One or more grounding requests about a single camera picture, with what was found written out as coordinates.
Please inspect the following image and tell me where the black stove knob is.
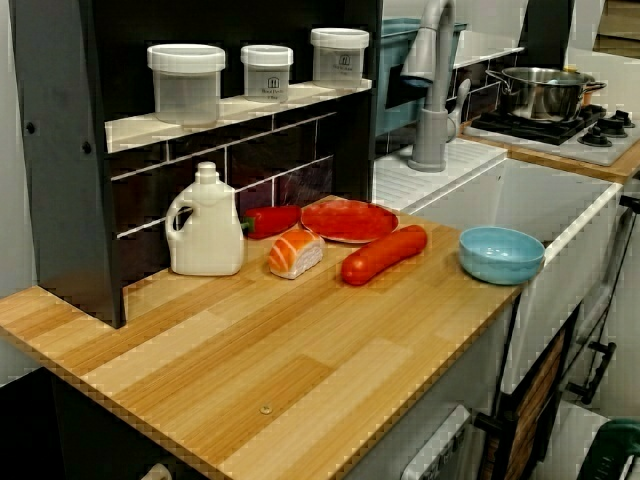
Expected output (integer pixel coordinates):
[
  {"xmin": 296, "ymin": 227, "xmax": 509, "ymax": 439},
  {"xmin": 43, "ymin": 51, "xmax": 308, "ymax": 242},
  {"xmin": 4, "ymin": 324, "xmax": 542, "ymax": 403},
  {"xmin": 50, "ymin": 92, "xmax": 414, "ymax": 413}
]
[
  {"xmin": 602, "ymin": 110, "xmax": 631, "ymax": 139},
  {"xmin": 584, "ymin": 124, "xmax": 614, "ymax": 149}
]

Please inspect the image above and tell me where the medium clear lidded jar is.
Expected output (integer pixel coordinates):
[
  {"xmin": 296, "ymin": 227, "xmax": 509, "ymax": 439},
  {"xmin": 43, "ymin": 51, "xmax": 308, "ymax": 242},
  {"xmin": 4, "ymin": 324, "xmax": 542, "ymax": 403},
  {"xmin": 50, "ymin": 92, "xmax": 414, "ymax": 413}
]
[{"xmin": 310, "ymin": 27, "xmax": 371, "ymax": 84}]

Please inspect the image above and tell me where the red round plate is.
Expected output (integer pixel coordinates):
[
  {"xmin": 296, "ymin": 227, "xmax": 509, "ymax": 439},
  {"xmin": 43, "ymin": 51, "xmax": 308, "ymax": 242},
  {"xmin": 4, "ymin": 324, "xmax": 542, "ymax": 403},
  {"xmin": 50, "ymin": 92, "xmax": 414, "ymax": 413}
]
[{"xmin": 300, "ymin": 199, "xmax": 400, "ymax": 245}]

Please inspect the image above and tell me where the dark shelf unit with tiles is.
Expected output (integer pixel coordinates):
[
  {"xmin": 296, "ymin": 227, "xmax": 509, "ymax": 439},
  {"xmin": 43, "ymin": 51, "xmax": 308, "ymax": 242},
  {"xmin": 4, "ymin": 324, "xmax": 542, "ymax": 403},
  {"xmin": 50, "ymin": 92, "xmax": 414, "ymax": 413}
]
[{"xmin": 9, "ymin": 0, "xmax": 384, "ymax": 330}]

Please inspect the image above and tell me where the white sink basin unit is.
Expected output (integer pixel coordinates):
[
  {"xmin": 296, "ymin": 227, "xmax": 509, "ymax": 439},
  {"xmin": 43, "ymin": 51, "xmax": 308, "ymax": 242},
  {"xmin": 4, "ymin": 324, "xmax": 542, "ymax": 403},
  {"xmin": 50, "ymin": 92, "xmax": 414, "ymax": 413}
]
[{"xmin": 374, "ymin": 137, "xmax": 625, "ymax": 401}]

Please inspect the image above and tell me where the teal plastic bin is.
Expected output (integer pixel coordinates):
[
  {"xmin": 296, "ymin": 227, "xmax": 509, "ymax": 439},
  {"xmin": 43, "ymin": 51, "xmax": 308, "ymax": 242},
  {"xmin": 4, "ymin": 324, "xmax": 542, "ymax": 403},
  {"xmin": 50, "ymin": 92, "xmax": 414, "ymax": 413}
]
[{"xmin": 374, "ymin": 17, "xmax": 469, "ymax": 137}]

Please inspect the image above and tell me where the green clamp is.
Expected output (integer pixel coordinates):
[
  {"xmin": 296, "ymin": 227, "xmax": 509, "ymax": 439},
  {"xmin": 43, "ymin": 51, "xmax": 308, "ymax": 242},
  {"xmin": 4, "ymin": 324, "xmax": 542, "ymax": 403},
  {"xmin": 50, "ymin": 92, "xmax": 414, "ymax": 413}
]
[{"xmin": 596, "ymin": 418, "xmax": 640, "ymax": 480}]

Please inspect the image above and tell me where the grey toy faucet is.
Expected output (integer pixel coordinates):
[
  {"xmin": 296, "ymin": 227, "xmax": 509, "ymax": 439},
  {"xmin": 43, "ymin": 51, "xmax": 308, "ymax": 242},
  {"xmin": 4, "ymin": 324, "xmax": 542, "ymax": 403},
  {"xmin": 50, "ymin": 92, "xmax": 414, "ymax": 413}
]
[{"xmin": 399, "ymin": 0, "xmax": 473, "ymax": 174}]

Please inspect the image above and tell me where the large clear lidded jar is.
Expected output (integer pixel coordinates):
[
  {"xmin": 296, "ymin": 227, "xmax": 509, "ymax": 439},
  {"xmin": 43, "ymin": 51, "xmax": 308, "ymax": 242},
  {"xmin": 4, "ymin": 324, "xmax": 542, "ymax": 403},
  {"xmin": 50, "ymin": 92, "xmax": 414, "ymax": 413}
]
[{"xmin": 146, "ymin": 43, "xmax": 227, "ymax": 126}]

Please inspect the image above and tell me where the red toy pepper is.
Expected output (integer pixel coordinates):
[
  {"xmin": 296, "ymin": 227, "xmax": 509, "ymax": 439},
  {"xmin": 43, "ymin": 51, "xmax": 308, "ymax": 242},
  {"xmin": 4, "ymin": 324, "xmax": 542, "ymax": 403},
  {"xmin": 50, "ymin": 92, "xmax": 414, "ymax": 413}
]
[{"xmin": 240, "ymin": 204, "xmax": 303, "ymax": 241}]

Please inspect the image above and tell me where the small clear lidded jar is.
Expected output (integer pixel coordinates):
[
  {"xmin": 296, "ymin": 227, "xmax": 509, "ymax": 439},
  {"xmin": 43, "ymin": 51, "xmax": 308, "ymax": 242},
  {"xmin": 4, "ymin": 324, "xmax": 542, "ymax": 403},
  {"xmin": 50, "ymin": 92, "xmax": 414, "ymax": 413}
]
[{"xmin": 240, "ymin": 44, "xmax": 295, "ymax": 103}]

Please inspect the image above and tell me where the orange red toy sausage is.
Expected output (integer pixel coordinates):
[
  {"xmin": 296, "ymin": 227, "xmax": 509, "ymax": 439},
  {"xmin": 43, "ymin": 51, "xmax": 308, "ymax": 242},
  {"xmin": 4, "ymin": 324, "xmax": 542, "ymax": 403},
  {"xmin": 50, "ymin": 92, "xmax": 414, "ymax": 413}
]
[{"xmin": 341, "ymin": 224, "xmax": 429, "ymax": 287}]

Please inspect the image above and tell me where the toy salmon sushi piece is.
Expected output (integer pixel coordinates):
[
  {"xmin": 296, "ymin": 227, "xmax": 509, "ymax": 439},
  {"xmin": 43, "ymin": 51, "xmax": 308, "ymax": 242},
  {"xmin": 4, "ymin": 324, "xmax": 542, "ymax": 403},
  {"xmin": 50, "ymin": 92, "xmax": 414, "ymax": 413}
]
[{"xmin": 268, "ymin": 228, "xmax": 325, "ymax": 279}]

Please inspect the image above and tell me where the black oven door handle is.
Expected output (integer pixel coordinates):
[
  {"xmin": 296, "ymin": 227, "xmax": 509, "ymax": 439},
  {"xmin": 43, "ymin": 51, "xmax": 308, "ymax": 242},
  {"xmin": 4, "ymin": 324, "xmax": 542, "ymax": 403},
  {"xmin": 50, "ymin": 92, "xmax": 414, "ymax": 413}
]
[{"xmin": 566, "ymin": 341, "xmax": 618, "ymax": 405}]

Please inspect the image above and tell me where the grey toy stove top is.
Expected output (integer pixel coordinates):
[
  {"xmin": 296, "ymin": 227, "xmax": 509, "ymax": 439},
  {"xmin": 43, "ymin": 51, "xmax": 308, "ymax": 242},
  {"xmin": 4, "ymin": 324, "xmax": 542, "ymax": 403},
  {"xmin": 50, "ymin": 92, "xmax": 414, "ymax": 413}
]
[{"xmin": 463, "ymin": 102, "xmax": 640, "ymax": 167}]

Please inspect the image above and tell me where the light blue bowl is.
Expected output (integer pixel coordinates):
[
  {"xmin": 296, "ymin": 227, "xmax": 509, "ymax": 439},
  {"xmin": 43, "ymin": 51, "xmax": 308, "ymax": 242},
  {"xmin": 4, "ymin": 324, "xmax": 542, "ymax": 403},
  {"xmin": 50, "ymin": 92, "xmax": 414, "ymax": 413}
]
[{"xmin": 458, "ymin": 225, "xmax": 546, "ymax": 286}]

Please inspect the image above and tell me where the white appliance button panel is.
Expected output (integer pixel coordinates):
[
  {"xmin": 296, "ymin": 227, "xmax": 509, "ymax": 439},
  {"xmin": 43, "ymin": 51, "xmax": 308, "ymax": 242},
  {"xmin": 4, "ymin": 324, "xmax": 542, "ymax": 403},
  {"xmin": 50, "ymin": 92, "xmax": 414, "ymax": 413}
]
[{"xmin": 398, "ymin": 404, "xmax": 474, "ymax": 480}]

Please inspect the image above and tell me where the white detergent bottle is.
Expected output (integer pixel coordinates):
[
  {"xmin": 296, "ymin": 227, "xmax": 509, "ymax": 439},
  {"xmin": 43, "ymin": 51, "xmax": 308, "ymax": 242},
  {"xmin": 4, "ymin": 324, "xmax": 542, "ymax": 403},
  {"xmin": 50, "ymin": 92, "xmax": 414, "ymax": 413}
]
[{"xmin": 164, "ymin": 161, "xmax": 246, "ymax": 277}]

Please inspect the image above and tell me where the steel cooking pot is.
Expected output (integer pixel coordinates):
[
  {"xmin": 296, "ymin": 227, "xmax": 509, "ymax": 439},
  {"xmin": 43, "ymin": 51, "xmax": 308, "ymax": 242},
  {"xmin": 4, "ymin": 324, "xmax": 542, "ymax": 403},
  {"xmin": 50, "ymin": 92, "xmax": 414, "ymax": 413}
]
[{"xmin": 484, "ymin": 66, "xmax": 609, "ymax": 123}]

